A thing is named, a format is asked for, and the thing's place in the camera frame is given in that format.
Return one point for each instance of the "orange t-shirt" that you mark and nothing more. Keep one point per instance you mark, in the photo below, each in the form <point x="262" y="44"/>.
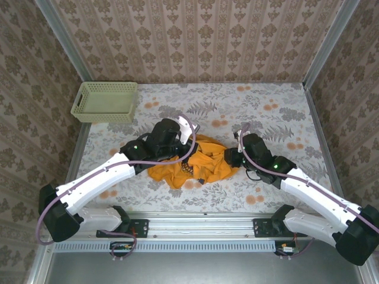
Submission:
<point x="207" y="165"/>

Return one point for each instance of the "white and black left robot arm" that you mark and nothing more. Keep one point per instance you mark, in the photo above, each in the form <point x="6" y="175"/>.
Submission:
<point x="100" y="180"/>

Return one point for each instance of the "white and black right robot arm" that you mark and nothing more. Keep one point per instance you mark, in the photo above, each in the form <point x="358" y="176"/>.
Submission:
<point x="314" y="198"/>

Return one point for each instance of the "floral tablecloth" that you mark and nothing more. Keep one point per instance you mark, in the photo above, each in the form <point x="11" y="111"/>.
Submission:
<point x="207" y="97"/>

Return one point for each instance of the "pale green plastic basket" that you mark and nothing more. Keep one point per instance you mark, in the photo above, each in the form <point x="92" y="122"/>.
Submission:
<point x="103" y="103"/>

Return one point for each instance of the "black connector board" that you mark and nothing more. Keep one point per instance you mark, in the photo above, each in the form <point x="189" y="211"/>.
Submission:
<point x="285" y="250"/>
<point x="121" y="246"/>

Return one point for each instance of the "grey metal sheet panel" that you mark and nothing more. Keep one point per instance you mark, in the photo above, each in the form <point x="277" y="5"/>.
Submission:
<point x="201" y="269"/>

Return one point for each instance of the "aluminium table side rail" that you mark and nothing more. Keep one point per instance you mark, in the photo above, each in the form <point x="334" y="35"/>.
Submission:
<point x="325" y="148"/>
<point x="80" y="142"/>

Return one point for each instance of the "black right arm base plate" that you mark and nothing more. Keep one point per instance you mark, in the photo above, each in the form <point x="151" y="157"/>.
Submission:
<point x="260" y="227"/>

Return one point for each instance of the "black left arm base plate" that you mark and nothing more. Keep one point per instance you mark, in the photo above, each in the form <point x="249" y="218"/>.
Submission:
<point x="142" y="227"/>

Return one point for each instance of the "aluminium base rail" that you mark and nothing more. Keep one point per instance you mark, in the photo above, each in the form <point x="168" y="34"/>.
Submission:
<point x="201" y="226"/>

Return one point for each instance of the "aluminium frame post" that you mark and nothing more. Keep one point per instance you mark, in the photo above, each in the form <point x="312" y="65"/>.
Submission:
<point x="65" y="41"/>
<point x="331" y="41"/>

